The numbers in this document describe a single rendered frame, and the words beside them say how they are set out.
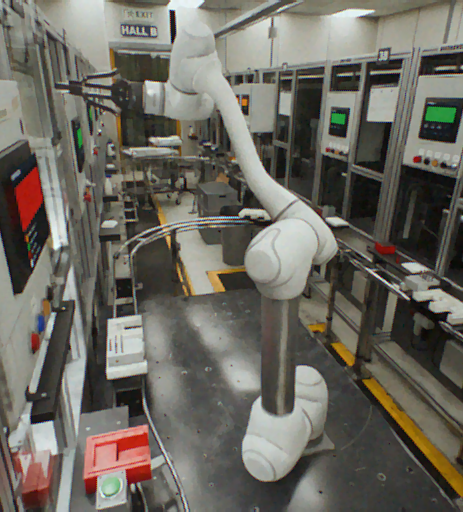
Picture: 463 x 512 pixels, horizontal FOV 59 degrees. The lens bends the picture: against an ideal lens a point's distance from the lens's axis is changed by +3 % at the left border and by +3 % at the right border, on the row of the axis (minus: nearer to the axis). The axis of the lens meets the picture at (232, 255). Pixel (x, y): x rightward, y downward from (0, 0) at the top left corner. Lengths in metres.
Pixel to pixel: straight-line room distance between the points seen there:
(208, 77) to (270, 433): 0.99
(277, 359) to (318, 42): 9.70
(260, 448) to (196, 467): 0.32
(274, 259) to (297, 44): 9.49
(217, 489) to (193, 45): 1.27
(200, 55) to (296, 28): 9.16
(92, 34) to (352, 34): 5.67
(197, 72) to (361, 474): 1.31
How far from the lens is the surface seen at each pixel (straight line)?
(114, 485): 1.03
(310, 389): 1.38
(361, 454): 1.60
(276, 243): 0.93
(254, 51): 9.91
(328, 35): 10.62
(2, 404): 0.69
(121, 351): 1.57
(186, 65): 1.17
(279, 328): 1.06
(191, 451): 1.54
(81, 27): 9.45
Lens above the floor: 1.83
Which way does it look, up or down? 23 degrees down
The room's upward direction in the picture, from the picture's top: 1 degrees clockwise
